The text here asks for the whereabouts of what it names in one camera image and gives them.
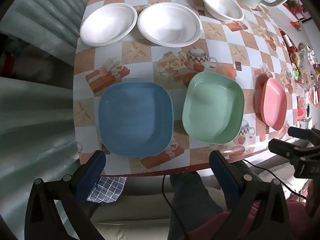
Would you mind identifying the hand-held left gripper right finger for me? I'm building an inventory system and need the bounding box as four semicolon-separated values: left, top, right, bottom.
209;151;294;240

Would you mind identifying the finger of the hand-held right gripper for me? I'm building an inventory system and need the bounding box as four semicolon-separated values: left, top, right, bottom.
287;127;320;142
268;138;314;161

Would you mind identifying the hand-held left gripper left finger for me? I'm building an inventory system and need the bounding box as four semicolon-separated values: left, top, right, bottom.
24;151;107;240

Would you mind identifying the pink square plate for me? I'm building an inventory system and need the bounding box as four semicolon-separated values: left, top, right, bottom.
260;77;288;131

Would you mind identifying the green square plate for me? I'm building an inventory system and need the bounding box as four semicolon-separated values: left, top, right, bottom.
182;71;245;145

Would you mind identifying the blue square plate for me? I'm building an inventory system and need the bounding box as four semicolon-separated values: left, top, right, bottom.
98;82;174;157

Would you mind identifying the white foam bowl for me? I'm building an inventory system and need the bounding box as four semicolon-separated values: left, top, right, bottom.
201;0;245;22

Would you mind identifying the white foam plate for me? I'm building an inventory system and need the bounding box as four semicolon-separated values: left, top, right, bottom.
137;2;203;47
80;3;138;47

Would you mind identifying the blue checkered cloth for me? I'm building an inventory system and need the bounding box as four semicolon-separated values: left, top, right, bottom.
86;176;127;203

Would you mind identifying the person's jeans leg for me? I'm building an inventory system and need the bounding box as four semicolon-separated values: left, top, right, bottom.
170;171;225;240

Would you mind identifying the person's pink garment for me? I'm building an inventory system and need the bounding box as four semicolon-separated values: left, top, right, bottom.
175;197;320;240

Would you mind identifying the colourful packaged goods pile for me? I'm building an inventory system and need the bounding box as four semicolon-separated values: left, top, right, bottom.
277;27;320;128

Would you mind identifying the pale pleated curtain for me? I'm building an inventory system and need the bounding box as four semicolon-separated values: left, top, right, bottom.
0;0;100;230

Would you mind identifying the red and green decoration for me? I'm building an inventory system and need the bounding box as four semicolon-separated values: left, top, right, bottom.
287;0;312;32

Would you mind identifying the checkered printed tablecloth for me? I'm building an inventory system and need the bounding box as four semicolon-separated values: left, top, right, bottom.
72;0;320;178

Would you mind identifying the black cable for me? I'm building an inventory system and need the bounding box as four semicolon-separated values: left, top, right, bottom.
162;174;193;240
241;159;310;202

